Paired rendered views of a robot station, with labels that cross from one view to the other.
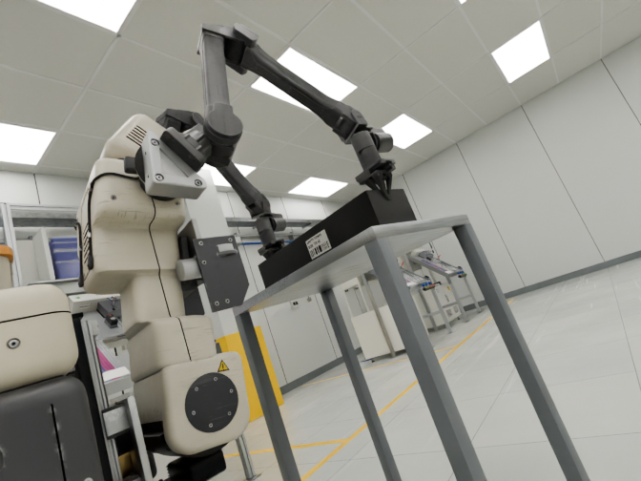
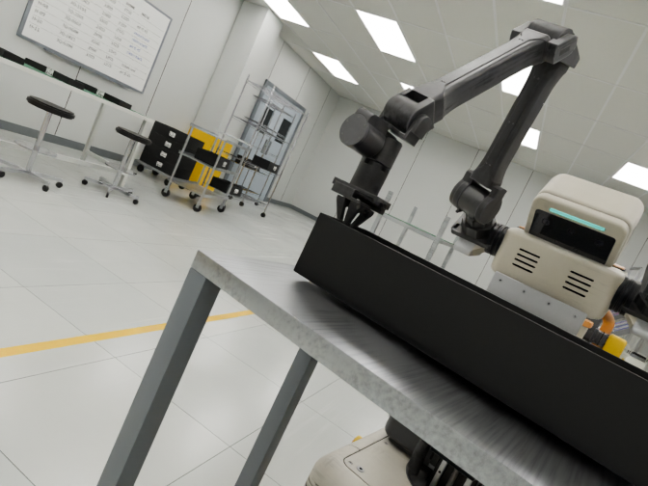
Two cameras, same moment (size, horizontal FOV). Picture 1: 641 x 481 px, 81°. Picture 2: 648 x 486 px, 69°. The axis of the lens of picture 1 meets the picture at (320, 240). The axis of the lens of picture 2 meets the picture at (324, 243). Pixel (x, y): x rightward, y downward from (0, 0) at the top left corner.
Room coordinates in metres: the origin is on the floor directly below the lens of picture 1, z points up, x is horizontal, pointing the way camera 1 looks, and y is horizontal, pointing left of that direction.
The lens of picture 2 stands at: (1.83, -0.44, 0.97)
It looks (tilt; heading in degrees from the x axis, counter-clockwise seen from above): 7 degrees down; 167
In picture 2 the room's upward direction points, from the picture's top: 25 degrees clockwise
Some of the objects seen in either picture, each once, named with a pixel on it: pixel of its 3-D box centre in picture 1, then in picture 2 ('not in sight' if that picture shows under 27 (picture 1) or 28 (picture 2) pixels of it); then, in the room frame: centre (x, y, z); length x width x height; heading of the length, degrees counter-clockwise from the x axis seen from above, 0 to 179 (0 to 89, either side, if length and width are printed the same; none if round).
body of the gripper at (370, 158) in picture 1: (371, 162); (367, 181); (0.98, -0.21, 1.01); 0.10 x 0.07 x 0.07; 45
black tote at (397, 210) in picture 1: (327, 246); (470, 325); (1.19, -0.02, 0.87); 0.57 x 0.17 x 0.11; 44
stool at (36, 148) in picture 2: not in sight; (40, 143); (-2.24, -1.86, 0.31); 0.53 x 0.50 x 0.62; 145
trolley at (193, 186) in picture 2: not in sight; (209, 169); (-4.41, -0.71, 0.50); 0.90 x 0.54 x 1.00; 160
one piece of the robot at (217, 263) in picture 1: (194, 278); (517, 331); (0.87, 0.31, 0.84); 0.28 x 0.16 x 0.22; 44
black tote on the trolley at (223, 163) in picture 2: not in sight; (212, 159); (-4.37, -0.72, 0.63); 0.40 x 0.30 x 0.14; 160
